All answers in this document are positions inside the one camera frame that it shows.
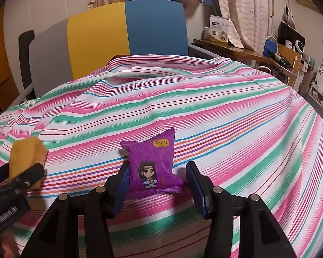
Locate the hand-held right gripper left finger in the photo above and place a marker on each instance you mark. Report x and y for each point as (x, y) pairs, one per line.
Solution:
(122, 185)

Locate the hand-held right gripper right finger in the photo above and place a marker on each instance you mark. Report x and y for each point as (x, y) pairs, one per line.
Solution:
(196, 190)

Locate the purple snack packet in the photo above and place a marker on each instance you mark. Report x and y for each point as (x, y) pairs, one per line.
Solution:
(150, 161)

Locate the pink green striped tablecloth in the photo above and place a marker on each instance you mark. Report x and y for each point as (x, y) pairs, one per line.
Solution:
(204, 113)

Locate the orange wooden wardrobe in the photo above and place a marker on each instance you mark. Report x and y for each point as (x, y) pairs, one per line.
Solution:
(0, 91)

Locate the dark red cloth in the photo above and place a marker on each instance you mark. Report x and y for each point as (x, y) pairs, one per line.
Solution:
(118, 57)

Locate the grey yellow blue chair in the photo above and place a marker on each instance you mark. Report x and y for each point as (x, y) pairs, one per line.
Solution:
(97, 40)

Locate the wooden shelf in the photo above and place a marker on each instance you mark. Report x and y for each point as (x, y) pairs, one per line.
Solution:
(245, 51)

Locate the blue round container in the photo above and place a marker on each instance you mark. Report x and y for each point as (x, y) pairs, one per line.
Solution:
(269, 48)

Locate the white blue carton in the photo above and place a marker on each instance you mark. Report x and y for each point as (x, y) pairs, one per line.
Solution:
(219, 31)

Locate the light wooden stand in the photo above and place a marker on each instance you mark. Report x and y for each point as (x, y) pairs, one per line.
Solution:
(285, 53)

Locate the white round device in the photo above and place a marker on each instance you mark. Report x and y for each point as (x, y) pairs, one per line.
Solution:
(299, 45)

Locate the black flat monitor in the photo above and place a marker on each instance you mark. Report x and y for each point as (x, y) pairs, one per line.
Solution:
(288, 33)

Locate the wavy patterned curtain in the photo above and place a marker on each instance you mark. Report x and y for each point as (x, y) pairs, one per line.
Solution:
(239, 10)

